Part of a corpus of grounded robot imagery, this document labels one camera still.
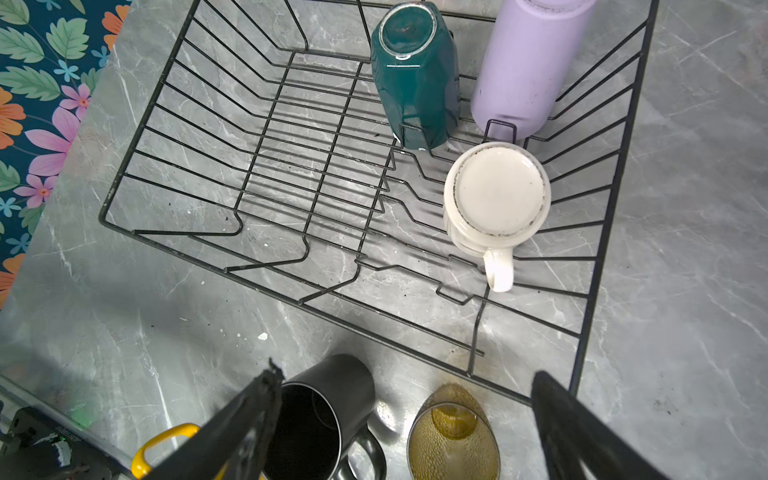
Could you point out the black mug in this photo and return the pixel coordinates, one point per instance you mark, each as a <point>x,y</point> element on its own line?
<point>324,411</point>

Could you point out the olive glass cup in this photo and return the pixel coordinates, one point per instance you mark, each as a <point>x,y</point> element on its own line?
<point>451,438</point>

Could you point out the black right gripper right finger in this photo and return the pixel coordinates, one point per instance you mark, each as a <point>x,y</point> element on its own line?
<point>575,441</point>

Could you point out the lilac cup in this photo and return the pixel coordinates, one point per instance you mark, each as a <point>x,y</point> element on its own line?
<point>531,49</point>

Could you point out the green mug cream inside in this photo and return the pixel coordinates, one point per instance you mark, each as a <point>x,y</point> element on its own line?
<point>415,71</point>

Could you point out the white mug red inside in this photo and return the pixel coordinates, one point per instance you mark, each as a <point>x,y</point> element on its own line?
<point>496,196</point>

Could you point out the black wire dish rack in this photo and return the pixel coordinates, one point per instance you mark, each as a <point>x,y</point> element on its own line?
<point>264,156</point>

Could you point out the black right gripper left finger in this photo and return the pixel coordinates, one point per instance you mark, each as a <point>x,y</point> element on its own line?
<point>231,445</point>

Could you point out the yellow mug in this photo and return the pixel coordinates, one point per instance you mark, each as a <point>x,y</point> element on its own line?
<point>159,450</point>

